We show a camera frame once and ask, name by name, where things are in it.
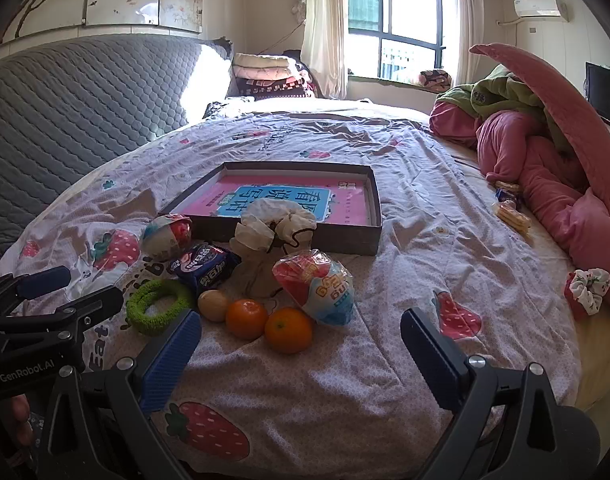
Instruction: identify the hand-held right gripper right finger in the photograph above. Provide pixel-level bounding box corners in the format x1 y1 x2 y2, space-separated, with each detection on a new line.
401 308 570 480

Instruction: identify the orange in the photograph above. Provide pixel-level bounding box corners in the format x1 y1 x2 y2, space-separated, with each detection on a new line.
225 299 269 341
264 307 314 354

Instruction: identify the cream drawstring pouch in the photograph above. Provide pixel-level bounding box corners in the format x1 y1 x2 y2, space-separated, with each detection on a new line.
229 198 318 302

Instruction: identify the large toy egg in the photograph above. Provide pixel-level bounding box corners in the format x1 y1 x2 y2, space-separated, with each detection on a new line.
272 249 357 327

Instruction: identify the shallow brown cardboard box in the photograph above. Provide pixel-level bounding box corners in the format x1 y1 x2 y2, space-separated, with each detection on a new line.
157 161 383 257

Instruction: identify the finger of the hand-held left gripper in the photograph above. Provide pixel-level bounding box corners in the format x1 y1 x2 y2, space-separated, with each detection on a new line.
0 266 72 313
0 285 124 342

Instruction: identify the dark blue snack packet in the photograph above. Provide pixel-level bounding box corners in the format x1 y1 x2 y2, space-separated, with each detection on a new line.
167 242 242 297

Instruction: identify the cream curtain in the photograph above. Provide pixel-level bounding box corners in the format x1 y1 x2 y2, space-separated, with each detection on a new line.
301 0 348 101
452 0 486 91

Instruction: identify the beige egg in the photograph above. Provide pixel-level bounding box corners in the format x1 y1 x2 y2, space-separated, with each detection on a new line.
197 289 231 323

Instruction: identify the pink curved cushion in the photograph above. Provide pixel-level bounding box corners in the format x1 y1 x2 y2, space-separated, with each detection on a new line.
469 42 610 241

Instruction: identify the small blue candy packet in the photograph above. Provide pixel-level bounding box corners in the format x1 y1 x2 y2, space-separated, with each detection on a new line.
495 187 524 211

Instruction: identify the dark framed window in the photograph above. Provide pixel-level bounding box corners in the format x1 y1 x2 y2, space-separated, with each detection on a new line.
345 0 458 83

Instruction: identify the white air conditioner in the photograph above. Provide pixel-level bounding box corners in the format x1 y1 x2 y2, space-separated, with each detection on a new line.
514 0 570 23

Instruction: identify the small toy egg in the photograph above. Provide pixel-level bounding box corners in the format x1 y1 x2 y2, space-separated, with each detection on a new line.
142 213 193 262

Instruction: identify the floral blanket on windowsill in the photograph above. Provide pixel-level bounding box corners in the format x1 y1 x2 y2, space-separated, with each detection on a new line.
419 69 453 93

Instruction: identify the grey quilted headboard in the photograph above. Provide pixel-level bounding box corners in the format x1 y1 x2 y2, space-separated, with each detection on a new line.
0 35 233 281

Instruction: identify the stack of folded blankets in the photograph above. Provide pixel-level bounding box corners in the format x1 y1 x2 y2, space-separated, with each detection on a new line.
229 62 317 100

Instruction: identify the person's left hand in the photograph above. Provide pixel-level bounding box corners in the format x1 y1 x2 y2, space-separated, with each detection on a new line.
8 394 36 451

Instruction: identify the strawberry print scrunchie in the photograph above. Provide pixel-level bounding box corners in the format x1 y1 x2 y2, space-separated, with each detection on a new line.
565 268 610 317

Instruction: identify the cream folded blanket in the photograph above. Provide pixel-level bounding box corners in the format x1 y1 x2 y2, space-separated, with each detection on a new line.
232 53 298 82

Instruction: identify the black television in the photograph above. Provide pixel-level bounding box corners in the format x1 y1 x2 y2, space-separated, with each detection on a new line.
585 61 610 133

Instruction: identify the pink blanket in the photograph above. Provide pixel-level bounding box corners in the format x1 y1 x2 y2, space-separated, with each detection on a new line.
429 97 610 321

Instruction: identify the green fuzzy hair ring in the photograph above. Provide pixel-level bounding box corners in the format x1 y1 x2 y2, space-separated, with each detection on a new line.
126 279 198 337

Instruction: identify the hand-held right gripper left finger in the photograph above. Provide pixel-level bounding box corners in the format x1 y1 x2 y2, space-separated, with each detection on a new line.
38 309 202 480

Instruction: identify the cream bed sheet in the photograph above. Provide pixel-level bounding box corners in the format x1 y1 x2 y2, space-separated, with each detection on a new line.
427 120 610 411

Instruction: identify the green blanket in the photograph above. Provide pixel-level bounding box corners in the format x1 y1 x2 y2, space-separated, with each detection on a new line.
437 64 586 161

